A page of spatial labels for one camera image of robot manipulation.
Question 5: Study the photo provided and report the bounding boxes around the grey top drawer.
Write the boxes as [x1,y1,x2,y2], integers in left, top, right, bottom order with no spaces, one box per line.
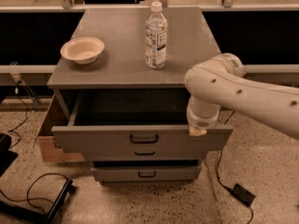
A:
[52,89,232,155]

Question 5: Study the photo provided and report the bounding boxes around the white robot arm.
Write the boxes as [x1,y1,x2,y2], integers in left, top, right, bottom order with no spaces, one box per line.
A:
[185,53,299,140]

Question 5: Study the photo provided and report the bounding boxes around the grey bottom drawer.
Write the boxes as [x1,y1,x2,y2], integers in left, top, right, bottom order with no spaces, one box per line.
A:
[91,166,201,182]

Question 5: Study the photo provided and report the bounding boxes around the grey drawer cabinet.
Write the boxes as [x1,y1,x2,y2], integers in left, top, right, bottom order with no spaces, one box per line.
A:
[46,7,235,184]

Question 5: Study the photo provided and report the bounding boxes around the black power adapter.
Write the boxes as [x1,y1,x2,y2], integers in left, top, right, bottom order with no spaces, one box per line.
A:
[231,184,255,207]

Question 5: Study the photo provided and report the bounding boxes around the clear plastic water bottle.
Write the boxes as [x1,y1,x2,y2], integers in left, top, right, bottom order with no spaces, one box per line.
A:
[145,2,167,69]

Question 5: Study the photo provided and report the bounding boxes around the black stand base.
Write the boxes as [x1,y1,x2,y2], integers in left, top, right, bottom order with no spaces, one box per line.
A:
[0,177,76,224]

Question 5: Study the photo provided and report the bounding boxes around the white paper bowl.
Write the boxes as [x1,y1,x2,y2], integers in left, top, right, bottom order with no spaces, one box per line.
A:
[60,37,105,64]

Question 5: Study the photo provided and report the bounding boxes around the cardboard box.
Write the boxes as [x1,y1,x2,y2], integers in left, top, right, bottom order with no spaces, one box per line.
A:
[36,96,84,162]

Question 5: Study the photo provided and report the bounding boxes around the black adapter cable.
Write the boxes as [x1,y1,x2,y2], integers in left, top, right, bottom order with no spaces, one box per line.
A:
[215,110,254,224]

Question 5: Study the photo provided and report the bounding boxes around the black floor cable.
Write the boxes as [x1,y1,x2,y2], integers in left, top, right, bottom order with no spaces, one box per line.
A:
[0,173,69,224]

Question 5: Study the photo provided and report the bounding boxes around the black left wall cable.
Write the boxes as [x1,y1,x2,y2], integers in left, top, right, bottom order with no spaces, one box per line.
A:
[7,81,30,149]

